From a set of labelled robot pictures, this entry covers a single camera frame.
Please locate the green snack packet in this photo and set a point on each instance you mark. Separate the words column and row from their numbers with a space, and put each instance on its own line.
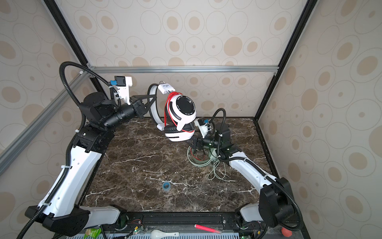
column 92, row 233

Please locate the mint green headphones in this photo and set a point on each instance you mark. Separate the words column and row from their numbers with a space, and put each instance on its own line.
column 203, row 157

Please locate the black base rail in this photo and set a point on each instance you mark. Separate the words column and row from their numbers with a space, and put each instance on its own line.
column 226, row 221

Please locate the pink marker pen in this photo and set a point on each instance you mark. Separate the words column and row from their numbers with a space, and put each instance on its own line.
column 207, row 229

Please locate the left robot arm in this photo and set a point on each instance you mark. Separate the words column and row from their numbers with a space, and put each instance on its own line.
column 61, row 210

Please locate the small blue tape roll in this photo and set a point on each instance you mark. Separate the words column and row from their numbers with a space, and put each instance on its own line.
column 166, row 186

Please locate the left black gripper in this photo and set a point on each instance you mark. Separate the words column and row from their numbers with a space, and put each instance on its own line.
column 136, row 102

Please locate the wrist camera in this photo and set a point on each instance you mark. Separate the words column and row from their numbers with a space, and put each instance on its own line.
column 204, row 126
column 122, row 84

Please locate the horizontal aluminium rail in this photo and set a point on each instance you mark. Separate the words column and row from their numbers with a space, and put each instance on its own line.
column 186, row 69

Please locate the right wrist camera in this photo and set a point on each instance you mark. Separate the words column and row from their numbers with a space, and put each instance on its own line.
column 204, row 126

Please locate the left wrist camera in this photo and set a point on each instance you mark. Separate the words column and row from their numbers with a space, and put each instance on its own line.
column 122, row 84

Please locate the red ball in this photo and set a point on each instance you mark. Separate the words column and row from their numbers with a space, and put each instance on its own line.
column 286, row 233

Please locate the white plastic spoon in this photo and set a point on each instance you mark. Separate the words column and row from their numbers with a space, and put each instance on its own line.
column 157, row 234

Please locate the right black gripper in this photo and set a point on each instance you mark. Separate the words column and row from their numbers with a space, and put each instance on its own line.
column 196, row 140

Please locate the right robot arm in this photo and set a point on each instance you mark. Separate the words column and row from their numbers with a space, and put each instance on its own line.
column 276, row 205

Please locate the white black headphones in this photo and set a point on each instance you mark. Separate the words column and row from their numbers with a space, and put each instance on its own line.
column 179, row 113

